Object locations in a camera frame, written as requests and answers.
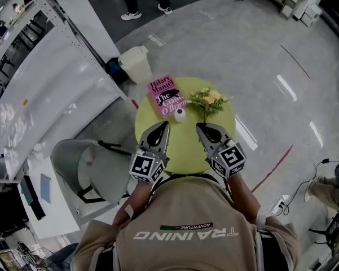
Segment black metal stand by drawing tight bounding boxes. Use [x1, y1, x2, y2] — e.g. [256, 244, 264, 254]
[309, 212, 339, 257]

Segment grey plastic chair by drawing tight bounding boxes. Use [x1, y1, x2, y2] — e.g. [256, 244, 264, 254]
[50, 138, 131, 206]

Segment small white ribbed pot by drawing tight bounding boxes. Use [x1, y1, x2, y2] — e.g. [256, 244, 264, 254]
[174, 108, 187, 123]

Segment person's left forearm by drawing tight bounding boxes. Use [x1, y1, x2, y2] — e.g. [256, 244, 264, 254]
[112, 178, 161, 231]

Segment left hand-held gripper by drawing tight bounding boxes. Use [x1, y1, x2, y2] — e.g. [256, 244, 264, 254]
[129, 121, 171, 185]

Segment white power strip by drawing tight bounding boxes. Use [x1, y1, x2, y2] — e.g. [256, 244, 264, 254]
[270, 197, 290, 216]

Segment person's right forearm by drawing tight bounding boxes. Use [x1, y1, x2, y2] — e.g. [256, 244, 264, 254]
[227, 175, 268, 228]

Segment round yellow-green table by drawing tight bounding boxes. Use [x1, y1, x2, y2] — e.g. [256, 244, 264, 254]
[134, 76, 237, 176]

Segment black monitor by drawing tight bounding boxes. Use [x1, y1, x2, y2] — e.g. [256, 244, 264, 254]
[19, 175, 47, 221]

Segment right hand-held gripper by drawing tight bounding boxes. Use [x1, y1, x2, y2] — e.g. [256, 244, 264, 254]
[196, 123, 247, 180]

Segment white perforated metal rack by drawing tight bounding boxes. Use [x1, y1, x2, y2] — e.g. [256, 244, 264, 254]
[0, 0, 129, 180]

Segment yellow flowers bouquet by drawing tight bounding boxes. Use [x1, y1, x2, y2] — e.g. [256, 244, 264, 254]
[189, 87, 234, 123]

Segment white desk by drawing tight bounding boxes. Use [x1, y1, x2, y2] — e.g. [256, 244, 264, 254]
[24, 156, 87, 240]

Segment black power cable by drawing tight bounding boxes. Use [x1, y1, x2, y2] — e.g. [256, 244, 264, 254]
[279, 158, 339, 216]

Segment dark blue bag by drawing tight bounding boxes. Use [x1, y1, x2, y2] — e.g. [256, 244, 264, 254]
[104, 57, 130, 86]

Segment pink book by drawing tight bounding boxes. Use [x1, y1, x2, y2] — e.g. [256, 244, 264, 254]
[146, 74, 188, 119]

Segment white storage boxes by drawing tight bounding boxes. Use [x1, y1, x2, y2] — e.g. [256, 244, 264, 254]
[278, 0, 324, 28]

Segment person's beige shirt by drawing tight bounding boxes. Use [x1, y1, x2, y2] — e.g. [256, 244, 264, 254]
[70, 173, 303, 271]

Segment white lidded trash bin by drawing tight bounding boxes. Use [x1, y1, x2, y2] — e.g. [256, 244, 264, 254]
[118, 45, 153, 85]

